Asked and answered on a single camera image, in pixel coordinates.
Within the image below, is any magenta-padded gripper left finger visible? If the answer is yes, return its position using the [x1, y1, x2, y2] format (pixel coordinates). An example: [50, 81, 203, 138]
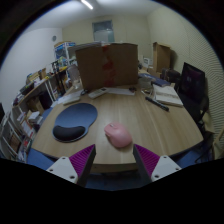
[45, 143, 97, 188]

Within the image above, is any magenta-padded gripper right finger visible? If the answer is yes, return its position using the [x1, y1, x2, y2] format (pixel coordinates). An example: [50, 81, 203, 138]
[132, 143, 183, 187]

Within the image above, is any pink computer mouse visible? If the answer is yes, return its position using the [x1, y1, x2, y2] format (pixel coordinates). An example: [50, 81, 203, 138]
[103, 121, 133, 149]

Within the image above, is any blue mouse pad, black wrist rest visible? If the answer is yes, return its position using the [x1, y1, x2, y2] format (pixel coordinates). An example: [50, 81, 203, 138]
[52, 102, 99, 144]

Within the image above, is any black marker pen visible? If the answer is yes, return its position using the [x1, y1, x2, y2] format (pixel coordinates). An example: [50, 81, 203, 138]
[144, 96, 170, 112]

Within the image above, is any plain white remote control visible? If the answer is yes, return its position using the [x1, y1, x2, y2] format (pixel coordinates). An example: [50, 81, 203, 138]
[62, 95, 82, 106]

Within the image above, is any black office chair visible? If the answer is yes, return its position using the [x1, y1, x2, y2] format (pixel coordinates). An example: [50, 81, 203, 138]
[179, 93, 212, 134]

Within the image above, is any printed white paper sheet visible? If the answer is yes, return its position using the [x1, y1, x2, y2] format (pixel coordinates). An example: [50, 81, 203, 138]
[57, 89, 84, 105]

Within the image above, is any open white book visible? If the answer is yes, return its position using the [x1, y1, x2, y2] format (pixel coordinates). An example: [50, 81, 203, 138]
[152, 83, 184, 108]

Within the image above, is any white remote control with buttons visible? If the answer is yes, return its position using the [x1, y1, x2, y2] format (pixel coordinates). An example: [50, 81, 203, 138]
[87, 87, 109, 100]

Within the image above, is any cluttered shelf unit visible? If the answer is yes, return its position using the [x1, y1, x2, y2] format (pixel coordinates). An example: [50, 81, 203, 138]
[0, 65, 69, 164]

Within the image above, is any blank white paper sheet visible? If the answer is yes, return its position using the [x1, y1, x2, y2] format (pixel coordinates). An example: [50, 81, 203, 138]
[105, 87, 136, 97]

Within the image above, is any blue book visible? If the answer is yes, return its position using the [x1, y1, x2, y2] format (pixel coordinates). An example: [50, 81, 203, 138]
[138, 73, 171, 88]

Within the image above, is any black floor stand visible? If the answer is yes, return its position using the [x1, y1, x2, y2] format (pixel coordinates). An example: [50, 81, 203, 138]
[51, 61, 68, 98]

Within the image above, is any clear plastic jar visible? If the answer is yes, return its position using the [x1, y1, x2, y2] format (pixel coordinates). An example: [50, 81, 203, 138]
[68, 64, 83, 90]

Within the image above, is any dark bag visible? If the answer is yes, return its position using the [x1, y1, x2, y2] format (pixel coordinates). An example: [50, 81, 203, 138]
[161, 68, 181, 85]

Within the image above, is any black computer monitor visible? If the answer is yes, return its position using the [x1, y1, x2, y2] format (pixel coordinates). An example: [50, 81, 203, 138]
[179, 61, 207, 104]

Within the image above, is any large brown cardboard box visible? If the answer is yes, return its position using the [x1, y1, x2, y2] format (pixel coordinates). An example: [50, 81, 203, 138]
[75, 42, 139, 92]

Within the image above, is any open tall cardboard box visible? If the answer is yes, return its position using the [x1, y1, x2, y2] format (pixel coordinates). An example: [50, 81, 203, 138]
[152, 41, 172, 74]

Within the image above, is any blue and white display cabinet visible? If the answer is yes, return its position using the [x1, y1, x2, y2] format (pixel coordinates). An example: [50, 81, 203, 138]
[54, 41, 77, 68]

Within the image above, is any frosted glass window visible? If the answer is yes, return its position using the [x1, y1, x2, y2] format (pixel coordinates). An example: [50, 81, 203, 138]
[92, 19, 116, 43]

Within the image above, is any ceiling tube light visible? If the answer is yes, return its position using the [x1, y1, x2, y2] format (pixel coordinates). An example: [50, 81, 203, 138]
[80, 0, 95, 11]

